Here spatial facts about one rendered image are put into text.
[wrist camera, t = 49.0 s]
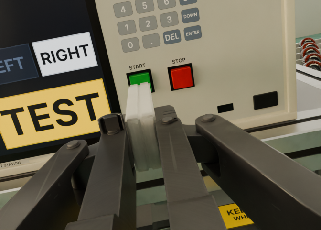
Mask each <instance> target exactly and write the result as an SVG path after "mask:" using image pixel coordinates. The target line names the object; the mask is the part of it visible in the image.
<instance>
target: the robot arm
mask: <svg viewBox="0 0 321 230"><path fill-rule="evenodd" d="M97 122H98V125H99V129H100V132H101V137H100V140H99V142H98V143H95V144H93V145H90V146H88V145H87V142H86V141H85V140H73V141H70V142H68V143H66V144H65V145H63V146H62V147H61V148H60V149H59V150H58V151H57V152H56V153H55V154H54V155H53V156H52V157H51V158H50V159H49V160H48V161H47V162H46V163H45V164H44V165H43V166H42V167H41V168H40V169H39V170H38V171H37V172H36V173H35V174H34V175H33V176H32V177H31V179H30V180H29V181H28V182H27V183H26V184H25V185H24V186H23V187H22V188H21V189H20V190H19V191H18V192H17V193H16V194H15V195H14V196H13V197H12V198H11V199H10V200H9V201H8V202H7V203H6V204H5V205H4V206H3V207H2V208H1V209H0V230H136V171H138V172H143V171H148V170H149V168H152V169H158V168H162V171H163V178H164V184H165V191H166V198H167V209H168V216H169V222H170V229H171V230H227V228H226V225H225V223H224V220H223V218H222V215H221V213H220V210H219V208H218V205H217V203H216V200H215V198H214V196H213V195H209V193H208V191H207V188H206V185H205V183H204V180H203V177H202V175H201V172H200V169H199V167H198V164H197V163H201V167H202V169H203V170H204V171H205V172H206V173H207V174H208V175H209V176H210V177H211V178H212V179H213V180H214V181H215V182H216V183H217V184H218V185H219V187H220V188H221V189H222V190H223V191H224V192H225V193H226V194H227V195H228V196H229V197H230V198H231V199H232V200H233V201H234V202H235V203H236V204H237V206H238V207H239V208H240V209H241V210H242V211H243V212H244V213H245V214H246V215H247V216H248V217H249V218H250V219H251V220H252V221H253V222H254V223H255V225H256V226H257V227H258V228H259V229H260V230H321V176H320V175H318V174H316V173H315V172H313V171H311V170H310V169H308V168H306V167H304V166H303V165H301V164H299V163H298V162H296V161H294V160H293V159H291V158H289V157H288V156H286V155H285V154H283V153H281V152H280V151H278V150H276V149H275V148H273V147H271V146H269V145H268V144H266V143H264V142H263V141H261V140H260V139H258V138H256V137H255V136H253V135H251V134H250V133H248V132H246V131H245V130H243V129H241V128H239V127H238V126H236V125H234V124H233V123H231V122H229V121H228V120H226V119H224V118H223V117H221V116H219V115H215V114H205V115H202V116H200V117H198V118H196V119H195V125H186V124H182V122H181V120H180V119H179V118H178V117H177V114H176V112H175V109H174V107H173V106H171V105H166V106H161V107H154V104H153V99H152V94H151V89H150V84H149V83H148V82H144V83H141V84H140V85H137V84H134V85H130V87H129V88H128V99H127V108H126V114H121V113H110V114H107V115H104V116H102V117H100V118H99V119H98V120H97Z"/></svg>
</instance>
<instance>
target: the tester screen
mask: <svg viewBox="0 0 321 230"><path fill-rule="evenodd" d="M86 32H89V33H90V37H91V41H92V45H93V49H94V52H95V56H96V61H97V65H98V66H94V67H89V68H83V69H78V70H73V71H68V72H63V73H58V74H53V75H48V76H43V77H37V78H31V79H27V80H21V81H16V82H11V83H6V84H1V85H0V98H4V97H10V96H15V95H19V94H25V93H30V92H35V91H40V90H45V89H50V88H56V87H61V86H67V85H71V84H76V83H82V82H87V81H92V80H97V79H102V80H103V84H104V88H105V92H106V96H107V100H108V104H109V108H110V112H111V113H113V111H112V107H111V103H110V99H109V95H108V91H107V87H106V83H105V79H104V75H103V71H102V67H101V63H100V59H99V55H98V51H97V47H96V43H95V39H94V35H93V31H92V27H91V23H90V19H89V15H88V11H87V7H86V2H85V0H0V49H1V48H6V47H11V46H17V45H21V44H28V43H33V42H38V41H43V40H49V39H53V38H59V37H64V36H69V35H74V34H79V33H86ZM100 136H101V132H100V131H98V132H93V133H88V134H83V135H78V136H73V137H68V138H63V139H58V140H53V141H48V142H42V143H37V144H32V145H27V146H22V147H17V148H12V149H7V148H6V145H5V143H4V140H3V138H2V135H1V133H0V156H3V155H8V154H13V153H19V152H25V151H29V150H34V149H39V148H44V147H49V146H54V145H59V144H64V143H68V142H70V141H73V140H85V139H90V138H95V137H100Z"/></svg>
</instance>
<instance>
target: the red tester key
mask: <svg viewBox="0 0 321 230"><path fill-rule="evenodd" d="M171 78H172V84H173V88H174V89H179V88H185V87H191V86H193V80H192V74H191V68H190V67H189V66H186V67H180V68H176V69H171Z"/></svg>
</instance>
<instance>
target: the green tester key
mask: <svg viewBox="0 0 321 230"><path fill-rule="evenodd" d="M129 79H130V84H131V85H134V84H137V85H140V84H141V83H144V82H148V83H149V84H150V89H151V92H152V88H151V83H150V77H149V73H148V72H144V73H139V74H134V75H130V76H129Z"/></svg>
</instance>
